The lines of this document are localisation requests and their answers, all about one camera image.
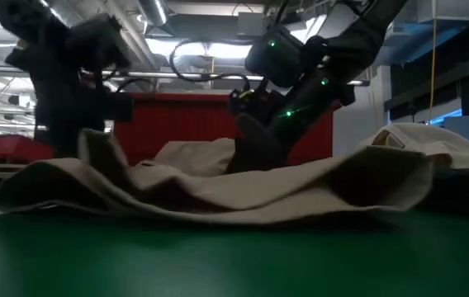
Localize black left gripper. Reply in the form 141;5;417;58
5;13;135;158

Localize yellow hanging cable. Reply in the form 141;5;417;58
426;0;438;127

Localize red plastic laundry bin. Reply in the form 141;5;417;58
112;92;335;167

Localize dark navy garment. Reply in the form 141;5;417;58
419;155;469;216

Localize white ceiling ventilation unit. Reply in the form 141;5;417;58
386;0;469;50

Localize grey blue panel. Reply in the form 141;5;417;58
443;114;469;149

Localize beige garment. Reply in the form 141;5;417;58
0;127;434;226

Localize long ceiling light bar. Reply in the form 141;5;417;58
0;64;371;87

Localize silver ventilation duct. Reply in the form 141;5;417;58
136;0;171;26

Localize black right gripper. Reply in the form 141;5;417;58
225;73;356;175

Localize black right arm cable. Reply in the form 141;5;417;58
168;38;253;91

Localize small red plastic bin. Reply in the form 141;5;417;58
0;134;55;163

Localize white crumpled garment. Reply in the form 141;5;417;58
357;122;469;171

